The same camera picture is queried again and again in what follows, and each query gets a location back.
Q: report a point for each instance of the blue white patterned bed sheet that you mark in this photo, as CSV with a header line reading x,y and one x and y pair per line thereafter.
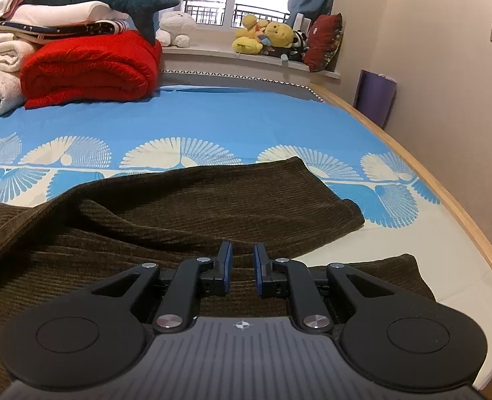
x,y
48,150

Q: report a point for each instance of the dark red cushion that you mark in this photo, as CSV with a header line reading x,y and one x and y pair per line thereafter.
x,y
324,40

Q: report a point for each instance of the purple box by wall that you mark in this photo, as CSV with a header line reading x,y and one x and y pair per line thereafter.
x,y
374,96

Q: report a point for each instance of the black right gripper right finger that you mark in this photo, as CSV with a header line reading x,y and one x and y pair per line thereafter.
x,y
393,337

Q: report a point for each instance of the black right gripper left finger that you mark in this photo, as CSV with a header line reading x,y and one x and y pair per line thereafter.
x,y
92,335

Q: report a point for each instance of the cream folded blanket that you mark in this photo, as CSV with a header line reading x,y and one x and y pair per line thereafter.
x,y
13,52

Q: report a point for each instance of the yellow duck plush toy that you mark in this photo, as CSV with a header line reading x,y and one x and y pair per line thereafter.
x,y
247,38

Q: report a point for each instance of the white plush toy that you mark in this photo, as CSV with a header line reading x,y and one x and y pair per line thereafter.
x,y
175,28

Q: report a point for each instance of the wooden bed frame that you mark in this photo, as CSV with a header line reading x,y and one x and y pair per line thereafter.
x,y
454,207

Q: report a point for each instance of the white pillow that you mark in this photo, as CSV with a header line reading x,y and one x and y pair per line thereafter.
x,y
65,15

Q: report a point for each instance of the dark brown corduroy pants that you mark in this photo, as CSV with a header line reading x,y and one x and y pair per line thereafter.
x,y
101,228

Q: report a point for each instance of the yellow bear plush toy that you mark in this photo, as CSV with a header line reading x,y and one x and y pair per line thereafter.
x,y
277,35

